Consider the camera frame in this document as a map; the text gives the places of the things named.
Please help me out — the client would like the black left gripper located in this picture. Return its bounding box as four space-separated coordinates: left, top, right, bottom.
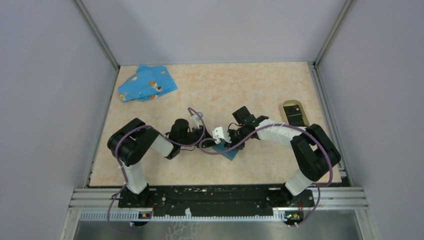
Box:
179 125 219 149

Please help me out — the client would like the blue card holder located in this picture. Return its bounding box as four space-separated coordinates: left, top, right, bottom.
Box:
212 142 239 161

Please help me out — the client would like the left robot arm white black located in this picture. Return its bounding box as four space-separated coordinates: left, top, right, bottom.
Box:
107 118 216 207

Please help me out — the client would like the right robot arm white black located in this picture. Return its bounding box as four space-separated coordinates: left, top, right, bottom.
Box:
212 106 341 206

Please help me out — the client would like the gold oval tray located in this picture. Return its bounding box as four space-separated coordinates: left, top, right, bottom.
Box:
282 99 310 127

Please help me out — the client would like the blue patterned cloth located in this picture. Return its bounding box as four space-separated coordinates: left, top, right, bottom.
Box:
117 64 178 102

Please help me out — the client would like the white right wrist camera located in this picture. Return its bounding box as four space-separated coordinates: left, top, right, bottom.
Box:
212 126 231 145

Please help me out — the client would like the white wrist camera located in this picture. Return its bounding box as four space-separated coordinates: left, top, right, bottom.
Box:
190 112 204 130
212 126 231 145

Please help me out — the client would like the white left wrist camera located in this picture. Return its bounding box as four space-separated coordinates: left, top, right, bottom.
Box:
190 112 204 130

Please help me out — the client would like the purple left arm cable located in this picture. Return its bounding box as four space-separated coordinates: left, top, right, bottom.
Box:
106 107 207 233

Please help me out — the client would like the white cable duct strip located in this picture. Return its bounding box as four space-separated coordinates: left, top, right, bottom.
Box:
79 209 288 222

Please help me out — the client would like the right aluminium corner post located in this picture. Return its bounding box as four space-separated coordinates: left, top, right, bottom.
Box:
313 0 357 68

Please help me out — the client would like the aluminium corner post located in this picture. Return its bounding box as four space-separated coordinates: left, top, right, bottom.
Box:
72 0 120 71
313 0 357 68

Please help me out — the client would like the aluminium frame rail front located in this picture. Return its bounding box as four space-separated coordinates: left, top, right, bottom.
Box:
69 185 369 221

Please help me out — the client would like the left aluminium corner post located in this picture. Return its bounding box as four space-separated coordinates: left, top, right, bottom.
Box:
72 0 120 71

